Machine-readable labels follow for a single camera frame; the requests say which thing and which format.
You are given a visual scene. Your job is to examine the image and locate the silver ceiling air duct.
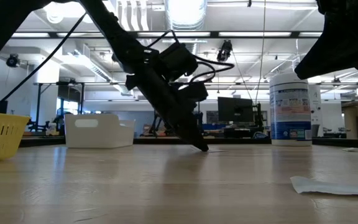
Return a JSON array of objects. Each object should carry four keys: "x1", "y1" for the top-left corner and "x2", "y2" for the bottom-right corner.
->
[{"x1": 165, "y1": 0, "x2": 209, "y2": 57}]

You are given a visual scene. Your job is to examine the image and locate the white plastic bin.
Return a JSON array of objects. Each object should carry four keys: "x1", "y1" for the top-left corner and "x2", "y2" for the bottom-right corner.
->
[{"x1": 63, "y1": 113, "x2": 135, "y2": 149}]

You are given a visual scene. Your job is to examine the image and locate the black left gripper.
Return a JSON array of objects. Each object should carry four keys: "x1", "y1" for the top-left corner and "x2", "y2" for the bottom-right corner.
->
[{"x1": 125, "y1": 58, "x2": 210, "y2": 153}]

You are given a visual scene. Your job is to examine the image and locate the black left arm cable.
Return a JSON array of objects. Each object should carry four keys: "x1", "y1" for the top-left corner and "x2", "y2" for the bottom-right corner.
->
[{"x1": 0, "y1": 12, "x2": 236, "y2": 112}]

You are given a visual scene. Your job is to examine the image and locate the black overhead frame bar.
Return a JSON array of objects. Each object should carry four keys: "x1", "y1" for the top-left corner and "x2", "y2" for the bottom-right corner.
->
[{"x1": 9, "y1": 30, "x2": 324, "y2": 39}]

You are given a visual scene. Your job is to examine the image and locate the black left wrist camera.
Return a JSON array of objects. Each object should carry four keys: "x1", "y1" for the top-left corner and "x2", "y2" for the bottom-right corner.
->
[{"x1": 158, "y1": 42, "x2": 200, "y2": 82}]

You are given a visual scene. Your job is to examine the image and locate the yellow plastic basket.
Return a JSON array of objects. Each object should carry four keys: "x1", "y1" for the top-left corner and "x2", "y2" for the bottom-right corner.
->
[{"x1": 0, "y1": 111, "x2": 32, "y2": 163}]

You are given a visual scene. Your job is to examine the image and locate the white pillar with poster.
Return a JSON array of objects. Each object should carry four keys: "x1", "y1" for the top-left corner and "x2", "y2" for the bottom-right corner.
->
[{"x1": 309, "y1": 83, "x2": 324, "y2": 138}]

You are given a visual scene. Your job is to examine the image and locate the black ceiling camera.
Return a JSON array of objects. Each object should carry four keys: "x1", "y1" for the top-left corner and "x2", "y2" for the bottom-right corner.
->
[{"x1": 5, "y1": 53, "x2": 21, "y2": 68}]

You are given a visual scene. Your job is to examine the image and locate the white disinfectant wipes canister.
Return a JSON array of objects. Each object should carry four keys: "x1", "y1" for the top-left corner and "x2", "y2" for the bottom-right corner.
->
[{"x1": 268, "y1": 72, "x2": 313, "y2": 147}]

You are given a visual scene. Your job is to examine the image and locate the small white packet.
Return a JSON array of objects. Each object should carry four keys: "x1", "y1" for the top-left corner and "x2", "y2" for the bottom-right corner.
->
[{"x1": 290, "y1": 175, "x2": 358, "y2": 197}]

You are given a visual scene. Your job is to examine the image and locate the black overhead camera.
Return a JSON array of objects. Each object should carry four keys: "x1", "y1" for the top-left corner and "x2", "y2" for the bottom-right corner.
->
[{"x1": 216, "y1": 39, "x2": 233, "y2": 63}]

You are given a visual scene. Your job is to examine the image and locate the black background workstation frame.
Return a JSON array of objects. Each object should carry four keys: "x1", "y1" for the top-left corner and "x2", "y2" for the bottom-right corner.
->
[{"x1": 32, "y1": 81, "x2": 272, "y2": 138}]

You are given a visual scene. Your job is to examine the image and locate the black computer monitor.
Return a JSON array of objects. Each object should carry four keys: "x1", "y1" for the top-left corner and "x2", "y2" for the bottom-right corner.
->
[{"x1": 217, "y1": 96, "x2": 255, "y2": 123}]

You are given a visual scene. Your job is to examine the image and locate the white light strip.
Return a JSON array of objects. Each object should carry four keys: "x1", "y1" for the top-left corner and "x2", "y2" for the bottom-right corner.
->
[
  {"x1": 137, "y1": 30, "x2": 211, "y2": 37},
  {"x1": 11, "y1": 32, "x2": 51, "y2": 39},
  {"x1": 218, "y1": 30, "x2": 292, "y2": 37},
  {"x1": 298, "y1": 30, "x2": 323, "y2": 37}
]

